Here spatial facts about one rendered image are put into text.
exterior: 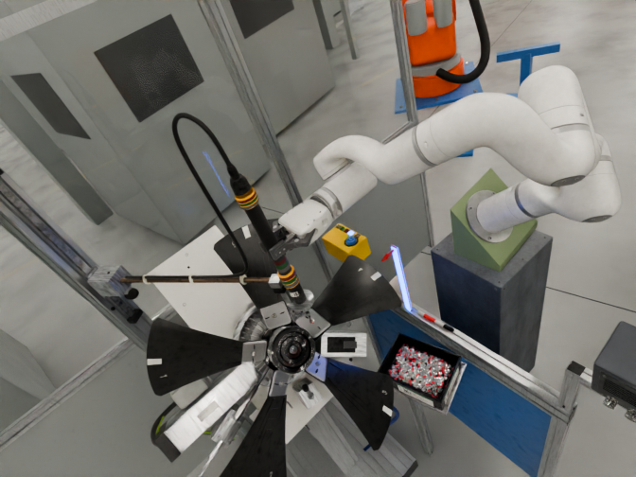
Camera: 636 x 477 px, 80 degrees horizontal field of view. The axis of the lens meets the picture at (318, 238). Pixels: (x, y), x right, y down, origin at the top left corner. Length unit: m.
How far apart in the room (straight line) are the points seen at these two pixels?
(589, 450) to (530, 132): 1.68
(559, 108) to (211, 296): 1.02
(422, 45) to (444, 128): 3.93
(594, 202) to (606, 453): 1.33
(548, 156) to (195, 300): 1.01
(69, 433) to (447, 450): 1.63
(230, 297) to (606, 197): 1.07
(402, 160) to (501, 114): 0.19
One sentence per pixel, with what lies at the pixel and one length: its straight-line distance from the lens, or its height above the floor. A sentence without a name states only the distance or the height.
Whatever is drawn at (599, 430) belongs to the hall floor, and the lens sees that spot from 2.25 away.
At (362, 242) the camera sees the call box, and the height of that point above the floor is 1.06.
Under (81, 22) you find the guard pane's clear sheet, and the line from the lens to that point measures 1.40.
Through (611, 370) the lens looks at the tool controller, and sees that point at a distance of 0.95.
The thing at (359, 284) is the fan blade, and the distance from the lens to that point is 1.15.
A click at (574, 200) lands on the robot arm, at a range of 1.16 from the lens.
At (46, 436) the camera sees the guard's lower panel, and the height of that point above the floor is 0.87.
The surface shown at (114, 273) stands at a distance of 1.30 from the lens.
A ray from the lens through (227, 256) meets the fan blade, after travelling 1.10.
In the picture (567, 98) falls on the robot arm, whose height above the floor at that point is 1.66.
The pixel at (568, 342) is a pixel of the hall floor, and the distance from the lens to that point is 2.43.
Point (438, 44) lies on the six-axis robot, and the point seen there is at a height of 0.57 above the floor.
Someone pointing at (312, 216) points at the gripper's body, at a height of 1.51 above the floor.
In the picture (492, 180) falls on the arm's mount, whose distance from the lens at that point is 1.52.
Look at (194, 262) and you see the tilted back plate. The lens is 1.28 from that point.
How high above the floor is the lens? 2.03
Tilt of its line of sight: 40 degrees down
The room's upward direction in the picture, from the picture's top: 22 degrees counter-clockwise
